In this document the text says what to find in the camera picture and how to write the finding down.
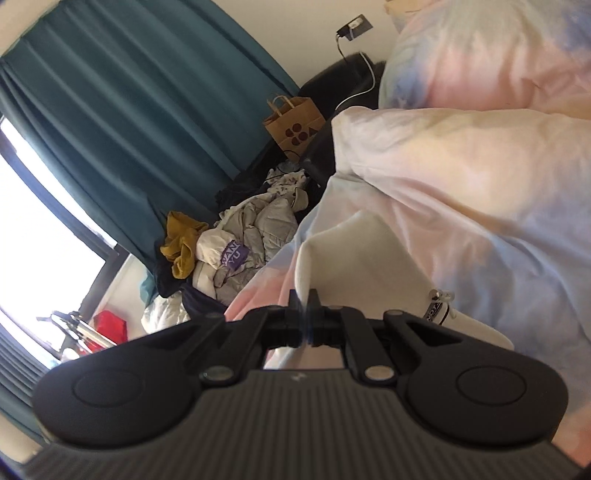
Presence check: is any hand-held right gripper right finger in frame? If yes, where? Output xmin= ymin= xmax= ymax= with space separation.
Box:
xmin=304 ymin=288 xmax=468 ymax=385

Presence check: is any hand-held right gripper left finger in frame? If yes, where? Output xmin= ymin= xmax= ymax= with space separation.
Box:
xmin=135 ymin=289 xmax=305 ymax=385

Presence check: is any white garment with tag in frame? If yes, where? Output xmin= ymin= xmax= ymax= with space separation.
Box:
xmin=294 ymin=214 xmax=516 ymax=371

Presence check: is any dark navy clothing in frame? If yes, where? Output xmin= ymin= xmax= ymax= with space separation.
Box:
xmin=154 ymin=263 xmax=230 ymax=325

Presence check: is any grey quilted jacket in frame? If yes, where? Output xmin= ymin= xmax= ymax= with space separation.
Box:
xmin=203 ymin=193 xmax=302 ymax=306

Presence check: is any white bag with purple label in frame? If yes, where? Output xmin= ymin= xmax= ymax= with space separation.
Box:
xmin=191 ymin=228 xmax=260 ymax=301

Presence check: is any white plastic bag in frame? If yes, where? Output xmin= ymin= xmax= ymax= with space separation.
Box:
xmin=140 ymin=292 xmax=193 ymax=331

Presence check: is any mustard yellow garment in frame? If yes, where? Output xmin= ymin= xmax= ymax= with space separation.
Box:
xmin=160 ymin=211 xmax=211 ymax=280

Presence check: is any patterned white cloth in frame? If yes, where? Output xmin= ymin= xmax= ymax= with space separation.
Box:
xmin=265 ymin=168 xmax=309 ymax=200

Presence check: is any red bag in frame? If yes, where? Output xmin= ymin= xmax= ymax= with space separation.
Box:
xmin=91 ymin=309 xmax=129 ymax=348

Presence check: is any brown paper bag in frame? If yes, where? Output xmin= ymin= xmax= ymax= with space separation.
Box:
xmin=263 ymin=95 xmax=327 ymax=163

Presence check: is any pastel tie-dye duvet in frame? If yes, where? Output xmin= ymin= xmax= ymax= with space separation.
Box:
xmin=225 ymin=105 xmax=591 ymax=416

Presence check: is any black chair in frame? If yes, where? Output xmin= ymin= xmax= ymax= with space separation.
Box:
xmin=298 ymin=52 xmax=389 ymax=186

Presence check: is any window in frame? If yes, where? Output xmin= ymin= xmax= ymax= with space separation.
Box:
xmin=0 ymin=115 xmax=126 ymax=370

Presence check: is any teal curtain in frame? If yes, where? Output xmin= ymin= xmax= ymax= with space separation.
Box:
xmin=0 ymin=0 xmax=302 ymax=289

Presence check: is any pastel tie-dye pillow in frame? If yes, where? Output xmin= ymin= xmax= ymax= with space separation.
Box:
xmin=378 ymin=0 xmax=591 ymax=117

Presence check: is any white cable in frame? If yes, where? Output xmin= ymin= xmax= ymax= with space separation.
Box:
xmin=334 ymin=27 xmax=385 ymax=112

